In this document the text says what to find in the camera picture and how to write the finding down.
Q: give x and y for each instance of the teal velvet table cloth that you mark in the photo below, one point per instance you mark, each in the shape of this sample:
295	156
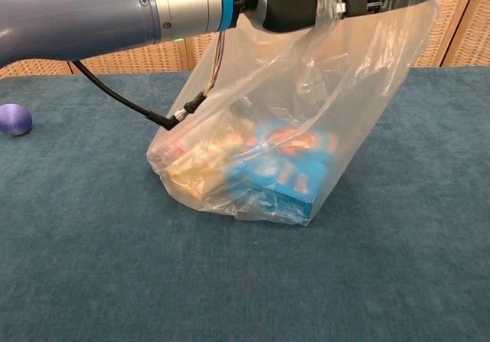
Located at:
115	261

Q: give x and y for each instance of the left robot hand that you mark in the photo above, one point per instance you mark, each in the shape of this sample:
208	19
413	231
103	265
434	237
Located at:
287	5

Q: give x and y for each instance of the transparent plastic carrier bag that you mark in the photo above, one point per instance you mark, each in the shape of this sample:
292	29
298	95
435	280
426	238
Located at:
306	89

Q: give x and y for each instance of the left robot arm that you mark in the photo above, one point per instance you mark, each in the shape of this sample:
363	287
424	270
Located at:
84	17

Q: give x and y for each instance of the yellow bottle with colourful label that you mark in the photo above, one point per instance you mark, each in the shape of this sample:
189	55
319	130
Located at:
187	179

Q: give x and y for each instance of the blue-purple egg-shaped ball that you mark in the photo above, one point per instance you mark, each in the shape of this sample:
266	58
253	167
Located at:
14	119

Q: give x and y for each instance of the red and white snack pack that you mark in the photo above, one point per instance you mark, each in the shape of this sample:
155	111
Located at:
176	148

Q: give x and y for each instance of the blue cookie box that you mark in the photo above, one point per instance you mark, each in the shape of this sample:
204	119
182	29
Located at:
294	208

